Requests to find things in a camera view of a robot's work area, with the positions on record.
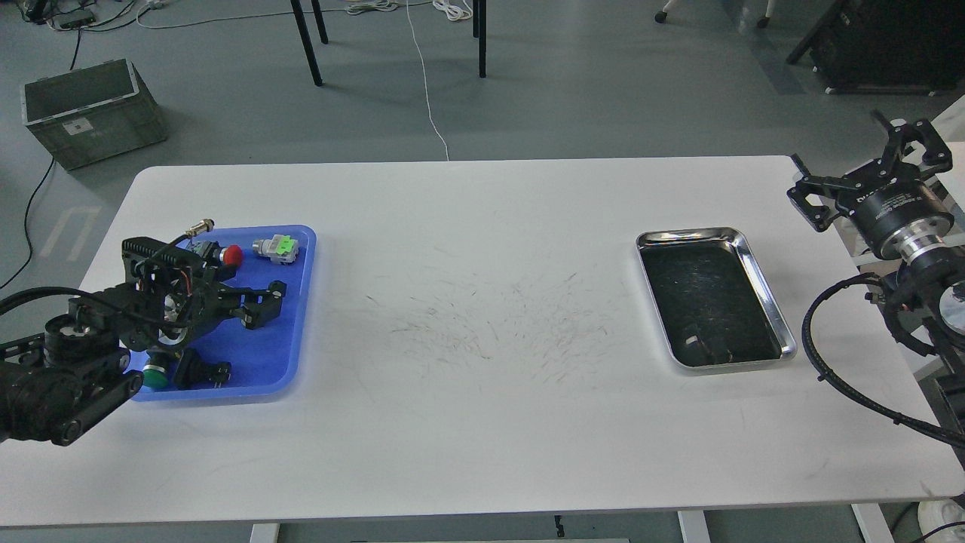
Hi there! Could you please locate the black equipment case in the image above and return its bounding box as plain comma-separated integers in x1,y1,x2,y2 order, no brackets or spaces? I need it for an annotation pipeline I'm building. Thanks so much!
786,1,964,95

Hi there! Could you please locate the grey plastic crate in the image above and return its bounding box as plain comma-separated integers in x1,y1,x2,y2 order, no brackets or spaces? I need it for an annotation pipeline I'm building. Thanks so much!
20,59,169,170

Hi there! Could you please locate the black floor cable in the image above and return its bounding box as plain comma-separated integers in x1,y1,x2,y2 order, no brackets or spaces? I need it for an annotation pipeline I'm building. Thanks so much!
0,155,57,291

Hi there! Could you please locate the silver metal tray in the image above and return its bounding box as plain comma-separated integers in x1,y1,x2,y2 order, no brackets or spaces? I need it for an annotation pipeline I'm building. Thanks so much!
636,226,798,375

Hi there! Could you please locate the black table leg pair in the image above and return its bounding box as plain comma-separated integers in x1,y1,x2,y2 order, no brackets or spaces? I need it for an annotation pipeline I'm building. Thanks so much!
471,0,487,78

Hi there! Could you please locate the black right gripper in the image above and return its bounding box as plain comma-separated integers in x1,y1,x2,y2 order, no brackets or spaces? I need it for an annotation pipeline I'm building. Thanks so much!
787,110,957,261

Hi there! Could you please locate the red mushroom push button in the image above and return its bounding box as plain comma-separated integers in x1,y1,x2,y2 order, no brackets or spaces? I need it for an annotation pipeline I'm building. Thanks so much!
188,241,244,267

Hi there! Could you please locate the blue plastic tray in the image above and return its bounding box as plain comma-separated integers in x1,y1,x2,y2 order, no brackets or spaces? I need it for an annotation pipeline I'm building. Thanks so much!
133,224,317,405

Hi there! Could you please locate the green push button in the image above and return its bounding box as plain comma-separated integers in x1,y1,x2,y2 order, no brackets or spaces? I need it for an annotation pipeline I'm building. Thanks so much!
142,351,173,391

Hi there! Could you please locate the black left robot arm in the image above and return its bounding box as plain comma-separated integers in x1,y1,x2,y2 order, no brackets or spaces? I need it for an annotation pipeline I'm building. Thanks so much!
2,234,286,446

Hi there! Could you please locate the grey connector with green cap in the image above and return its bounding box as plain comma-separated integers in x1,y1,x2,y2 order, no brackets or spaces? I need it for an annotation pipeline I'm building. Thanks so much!
252,234,300,265

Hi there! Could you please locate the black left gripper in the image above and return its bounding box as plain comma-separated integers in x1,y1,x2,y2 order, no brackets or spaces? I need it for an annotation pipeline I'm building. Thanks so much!
121,237,285,353

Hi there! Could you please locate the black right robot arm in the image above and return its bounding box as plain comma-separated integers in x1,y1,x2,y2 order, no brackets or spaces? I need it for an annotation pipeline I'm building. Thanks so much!
787,109,963,449

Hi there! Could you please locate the white floor cable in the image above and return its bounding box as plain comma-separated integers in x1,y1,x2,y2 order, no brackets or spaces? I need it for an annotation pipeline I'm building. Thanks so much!
345,0,473,161

